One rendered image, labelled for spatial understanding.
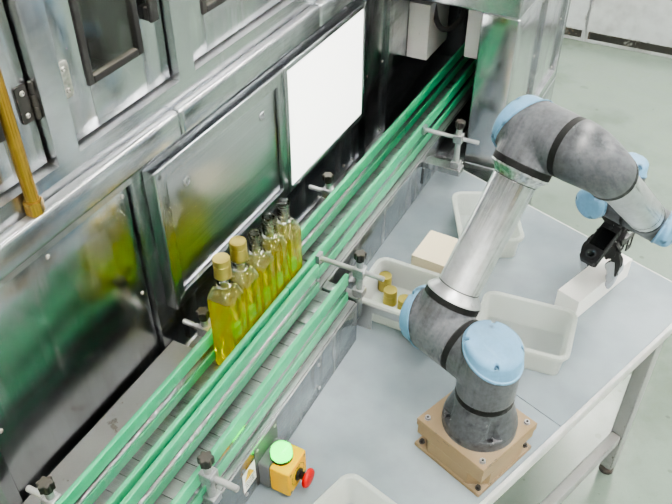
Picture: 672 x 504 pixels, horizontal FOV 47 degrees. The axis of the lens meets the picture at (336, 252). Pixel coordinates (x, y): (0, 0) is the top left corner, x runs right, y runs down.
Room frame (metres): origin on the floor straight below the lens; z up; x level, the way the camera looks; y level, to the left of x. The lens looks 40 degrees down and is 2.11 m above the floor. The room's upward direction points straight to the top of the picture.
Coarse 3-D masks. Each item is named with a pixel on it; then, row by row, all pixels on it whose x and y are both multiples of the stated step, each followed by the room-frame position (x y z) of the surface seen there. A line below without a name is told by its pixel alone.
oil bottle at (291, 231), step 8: (280, 224) 1.31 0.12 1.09; (288, 224) 1.32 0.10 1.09; (296, 224) 1.33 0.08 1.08; (280, 232) 1.30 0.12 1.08; (288, 232) 1.30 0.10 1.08; (296, 232) 1.32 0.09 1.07; (288, 240) 1.29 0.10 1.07; (296, 240) 1.32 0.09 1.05; (288, 248) 1.29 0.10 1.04; (296, 248) 1.31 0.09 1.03; (288, 256) 1.29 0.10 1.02; (296, 256) 1.31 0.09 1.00; (288, 264) 1.29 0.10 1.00; (296, 264) 1.31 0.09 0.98; (296, 272) 1.31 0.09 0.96
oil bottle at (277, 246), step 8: (264, 240) 1.26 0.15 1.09; (272, 240) 1.26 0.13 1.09; (280, 240) 1.27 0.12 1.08; (272, 248) 1.25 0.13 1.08; (280, 248) 1.26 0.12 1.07; (280, 256) 1.26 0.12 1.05; (280, 264) 1.26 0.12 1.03; (280, 272) 1.25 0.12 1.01; (288, 272) 1.29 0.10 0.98; (280, 280) 1.25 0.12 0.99; (288, 280) 1.28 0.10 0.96; (280, 288) 1.25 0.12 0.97
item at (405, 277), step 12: (384, 264) 1.49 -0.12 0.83; (396, 264) 1.48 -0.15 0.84; (408, 264) 1.48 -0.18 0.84; (396, 276) 1.48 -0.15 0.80; (408, 276) 1.46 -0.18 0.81; (420, 276) 1.45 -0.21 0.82; (432, 276) 1.44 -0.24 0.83; (372, 288) 1.44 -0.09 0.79; (408, 288) 1.46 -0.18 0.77; (372, 300) 1.35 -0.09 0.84; (396, 312) 1.31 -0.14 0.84
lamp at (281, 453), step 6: (276, 444) 0.92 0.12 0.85; (282, 444) 0.92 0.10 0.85; (288, 444) 0.93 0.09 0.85; (270, 450) 0.92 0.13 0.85; (276, 450) 0.91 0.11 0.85; (282, 450) 0.91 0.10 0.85; (288, 450) 0.91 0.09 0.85; (270, 456) 0.91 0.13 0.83; (276, 456) 0.90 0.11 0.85; (282, 456) 0.90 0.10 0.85; (288, 456) 0.90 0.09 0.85; (276, 462) 0.90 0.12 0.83; (282, 462) 0.90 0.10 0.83; (288, 462) 0.90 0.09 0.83
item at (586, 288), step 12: (600, 264) 1.51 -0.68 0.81; (624, 264) 1.51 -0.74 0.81; (576, 276) 1.47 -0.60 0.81; (588, 276) 1.47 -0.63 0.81; (600, 276) 1.47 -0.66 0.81; (624, 276) 1.52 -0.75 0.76; (564, 288) 1.42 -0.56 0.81; (576, 288) 1.42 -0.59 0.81; (588, 288) 1.42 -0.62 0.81; (600, 288) 1.44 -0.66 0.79; (564, 300) 1.40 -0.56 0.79; (576, 300) 1.38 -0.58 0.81; (588, 300) 1.40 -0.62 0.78; (576, 312) 1.37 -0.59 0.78
